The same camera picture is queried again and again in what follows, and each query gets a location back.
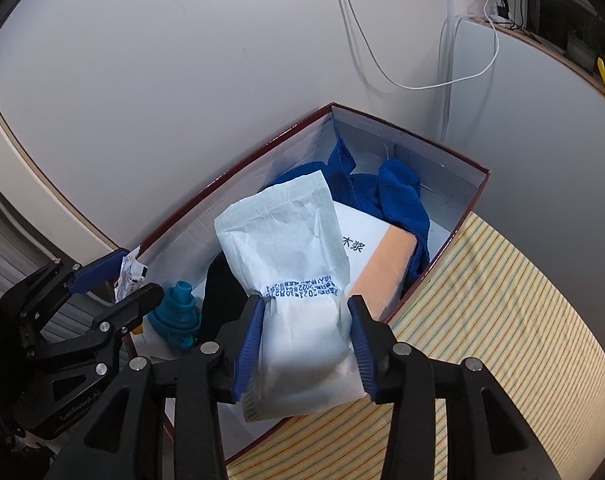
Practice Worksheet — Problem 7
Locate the small snack wrapper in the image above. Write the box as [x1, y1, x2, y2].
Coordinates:
[115, 246, 147, 302]

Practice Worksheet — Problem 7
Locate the teal collapsible funnel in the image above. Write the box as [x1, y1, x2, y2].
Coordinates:
[147, 281, 202, 350]

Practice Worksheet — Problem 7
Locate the black knit glove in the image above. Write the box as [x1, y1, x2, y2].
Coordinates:
[197, 252, 248, 354]

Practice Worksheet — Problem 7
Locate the white paper pouch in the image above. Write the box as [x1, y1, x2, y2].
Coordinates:
[214, 171, 365, 422]

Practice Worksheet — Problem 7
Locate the orange white tissue pack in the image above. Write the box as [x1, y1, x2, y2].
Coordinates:
[334, 202, 417, 321]

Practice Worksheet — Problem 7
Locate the blue terry towel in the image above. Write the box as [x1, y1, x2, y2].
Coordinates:
[270, 134, 431, 292]

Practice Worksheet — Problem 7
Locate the dark red storage box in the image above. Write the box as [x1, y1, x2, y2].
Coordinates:
[138, 104, 489, 458]

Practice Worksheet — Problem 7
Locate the striped yellow tablecloth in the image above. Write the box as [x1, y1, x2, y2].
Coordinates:
[228, 215, 605, 479]

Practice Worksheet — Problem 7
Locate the grey plant pot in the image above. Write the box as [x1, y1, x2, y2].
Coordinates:
[566, 35, 598, 70]

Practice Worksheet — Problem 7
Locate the white power strip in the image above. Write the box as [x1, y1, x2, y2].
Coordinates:
[488, 0, 511, 24]

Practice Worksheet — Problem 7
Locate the white hanging cable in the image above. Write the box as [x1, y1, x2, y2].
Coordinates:
[329, 0, 500, 92]

